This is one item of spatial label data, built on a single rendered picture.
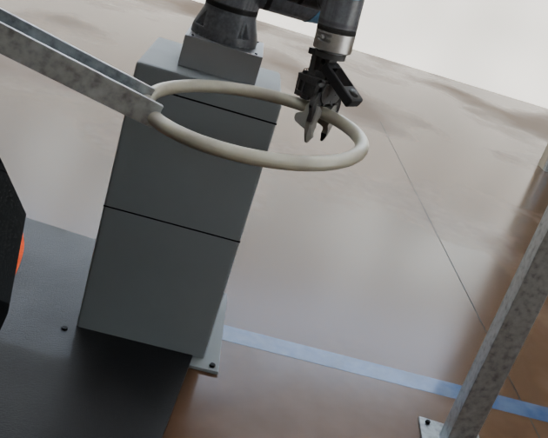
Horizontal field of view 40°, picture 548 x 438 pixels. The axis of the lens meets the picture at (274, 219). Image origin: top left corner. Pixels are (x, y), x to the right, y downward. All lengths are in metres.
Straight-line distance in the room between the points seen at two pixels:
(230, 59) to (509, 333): 1.08
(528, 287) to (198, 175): 0.95
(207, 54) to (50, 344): 0.94
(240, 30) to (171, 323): 0.89
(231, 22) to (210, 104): 0.24
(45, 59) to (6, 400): 0.96
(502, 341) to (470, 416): 0.26
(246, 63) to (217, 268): 0.59
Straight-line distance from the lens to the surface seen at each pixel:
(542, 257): 2.12
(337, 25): 1.70
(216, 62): 2.09
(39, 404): 2.05
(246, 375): 2.36
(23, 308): 2.40
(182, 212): 2.13
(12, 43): 1.42
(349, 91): 1.70
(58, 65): 1.43
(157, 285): 2.24
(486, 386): 2.29
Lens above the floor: 1.31
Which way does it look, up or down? 22 degrees down
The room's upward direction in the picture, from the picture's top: 18 degrees clockwise
